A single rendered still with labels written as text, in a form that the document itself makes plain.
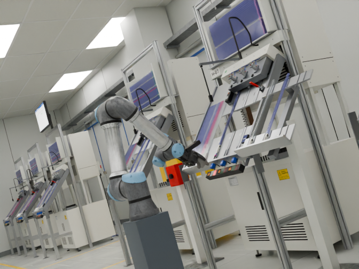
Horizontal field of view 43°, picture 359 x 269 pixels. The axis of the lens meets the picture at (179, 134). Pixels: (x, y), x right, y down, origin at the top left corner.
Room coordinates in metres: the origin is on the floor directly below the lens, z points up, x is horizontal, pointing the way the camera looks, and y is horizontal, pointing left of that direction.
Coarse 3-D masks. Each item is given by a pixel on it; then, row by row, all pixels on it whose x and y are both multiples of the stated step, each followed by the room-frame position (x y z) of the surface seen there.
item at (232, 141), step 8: (248, 128) 2.62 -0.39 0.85; (224, 136) 2.83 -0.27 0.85; (232, 136) 2.74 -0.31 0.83; (240, 136) 2.66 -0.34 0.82; (216, 144) 2.87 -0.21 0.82; (224, 144) 2.78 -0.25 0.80; (232, 144) 2.69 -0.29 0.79; (240, 144) 2.60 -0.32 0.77; (208, 152) 2.91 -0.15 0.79; (224, 152) 2.73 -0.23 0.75; (232, 152) 2.64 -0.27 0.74; (208, 160) 2.85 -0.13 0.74
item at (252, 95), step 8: (264, 80) 2.75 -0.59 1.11; (224, 88) 3.21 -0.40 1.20; (248, 88) 2.88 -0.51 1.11; (256, 88) 2.79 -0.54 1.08; (216, 96) 3.26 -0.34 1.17; (224, 96) 3.14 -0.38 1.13; (240, 96) 2.92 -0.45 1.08; (248, 96) 2.83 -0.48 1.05; (256, 96) 2.74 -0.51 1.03; (232, 104) 2.96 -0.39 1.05; (240, 104) 2.87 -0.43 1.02; (248, 104) 2.77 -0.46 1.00; (224, 112) 3.01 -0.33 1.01
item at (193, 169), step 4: (224, 156) 2.65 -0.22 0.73; (228, 156) 2.62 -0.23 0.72; (232, 156) 2.60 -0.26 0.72; (236, 156) 2.58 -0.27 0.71; (212, 160) 2.76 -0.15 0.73; (216, 160) 2.72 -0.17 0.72; (220, 160) 2.70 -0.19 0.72; (224, 160) 2.68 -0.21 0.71; (228, 160) 2.66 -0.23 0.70; (240, 160) 2.61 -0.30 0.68; (244, 160) 2.59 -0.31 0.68; (196, 164) 2.92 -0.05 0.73; (228, 164) 2.72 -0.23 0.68; (184, 168) 3.05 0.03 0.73; (188, 168) 3.01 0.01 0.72; (192, 168) 2.98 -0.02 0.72; (196, 168) 2.96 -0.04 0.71; (200, 168) 2.93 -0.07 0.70; (204, 168) 2.91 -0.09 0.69; (208, 168) 2.88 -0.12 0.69; (188, 172) 3.08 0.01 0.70; (192, 172) 3.05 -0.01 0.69; (196, 172) 3.02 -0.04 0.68
